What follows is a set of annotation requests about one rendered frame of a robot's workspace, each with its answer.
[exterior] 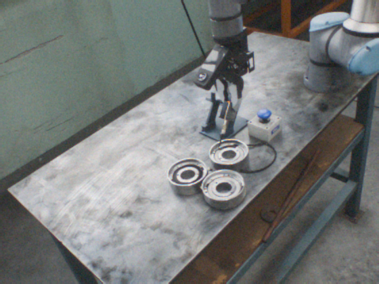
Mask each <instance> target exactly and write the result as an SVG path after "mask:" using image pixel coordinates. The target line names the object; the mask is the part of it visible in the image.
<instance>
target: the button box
mask: <svg viewBox="0 0 379 284"><path fill-rule="evenodd" d="M281 131H282V118H281V117H279V116H275V115H273V114H272V115H271V116H270V117H269V118H267V119H266V120H263V119H261V118H259V117H257V115H256V116H255V117H254V118H253V119H252V120H251V121H250V122H248V135H250V136H251V137H254V138H256V139H260V140H263V141H266V142H270V140H272V139H273V138H274V137H276V136H277V135H278V134H279V133H280V132H281Z"/></svg>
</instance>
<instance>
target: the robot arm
mask: <svg viewBox="0 0 379 284"><path fill-rule="evenodd" d="M253 1H257V0H208V14H209V18H210V27H211V32H212V34H213V41H214V42H216V43H219V44H221V45H215V46H214V48H213V50H212V51H211V52H210V53H209V56H208V57H207V59H206V61H205V62H204V63H203V65H202V66H201V68H200V69H199V71H198V72H197V74H196V75H195V77H194V79H193V81H194V84H195V85H196V86H197V87H199V88H201V89H204V90H206V91H209V90H210V89H211V87H212V86H213V85H214V86H215V89H216V91H217V92H218V94H219V97H220V98H221V100H222V101H223V103H224V101H229V100H228V95H229V94H230V93H231V102H232V108H233V109H234V110H235V111H236V112H237V111H238V110H239V108H240V104H241V101H242V100H243V98H245V96H246V95H247V94H248V93H249V91H250V88H249V86H244V80H243V78H242V76H243V75H245V74H247V73H248V72H249V73H251V72H252V71H253V70H254V52H253V51H251V50H249V49H248V36H247V28H244V27H243V23H242V9H241V5H243V4H246V3H250V2H253ZM309 32H310V52H309V64H308V66H307V69H306V70H305V76H304V84H305V86H306V88H308V89H310V90H312V91H315V92H318V93H336V92H339V91H342V90H344V89H346V88H347V87H349V86H350V84H351V73H355V74H357V75H359V76H369V75H371V74H373V73H375V72H377V71H379V0H353V4H352V11H351V17H350V15H348V14H346V13H343V12H333V13H328V14H327V13H324V14H321V15H318V16H316V17H314V18H313V19H312V21H311V28H310V30H309ZM251 58H252V67H250V59H251Z"/></svg>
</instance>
